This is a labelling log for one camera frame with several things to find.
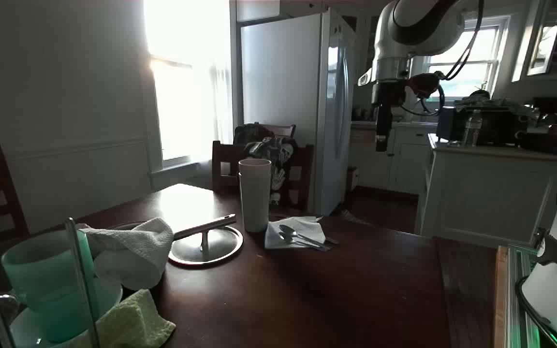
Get white wall cabinet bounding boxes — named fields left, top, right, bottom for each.
left=510, top=0, right=557, bottom=85

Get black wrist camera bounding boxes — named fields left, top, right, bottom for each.
left=406, top=72, right=444, bottom=103

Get white paper napkin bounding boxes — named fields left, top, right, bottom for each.
left=263, top=215, right=328, bottom=252

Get white base cabinets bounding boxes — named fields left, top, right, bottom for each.
left=348, top=120, right=439, bottom=198

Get dark wooden chair with bag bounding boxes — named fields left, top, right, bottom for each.
left=210, top=140, right=315, bottom=213

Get green cloth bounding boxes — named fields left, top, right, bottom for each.
left=63, top=288, right=179, bottom=348

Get metal spoon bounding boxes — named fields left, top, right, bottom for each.
left=276, top=223, right=332, bottom=250

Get white cloth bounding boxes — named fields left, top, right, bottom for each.
left=75, top=217, right=176, bottom=292

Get tall bright window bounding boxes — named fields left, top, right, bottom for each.
left=141, top=0, right=236, bottom=167

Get clear bottle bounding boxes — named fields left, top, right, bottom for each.
left=460, top=109, right=485, bottom=149

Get black countertop appliance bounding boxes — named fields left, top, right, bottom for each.
left=437, top=95, right=533, bottom=147

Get kitchen window with grid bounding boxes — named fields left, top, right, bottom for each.
left=412, top=16, right=512, bottom=101

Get white kitchen island counter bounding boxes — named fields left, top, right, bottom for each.
left=415, top=132, right=557, bottom=252

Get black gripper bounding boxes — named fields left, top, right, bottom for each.
left=371, top=80, right=406, bottom=155

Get mint green mug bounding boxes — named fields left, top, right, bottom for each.
left=0, top=228, right=123, bottom=344

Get steel pot lid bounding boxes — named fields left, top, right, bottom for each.
left=166, top=213, right=245, bottom=269

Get white refrigerator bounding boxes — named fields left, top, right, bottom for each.
left=236, top=6, right=357, bottom=219

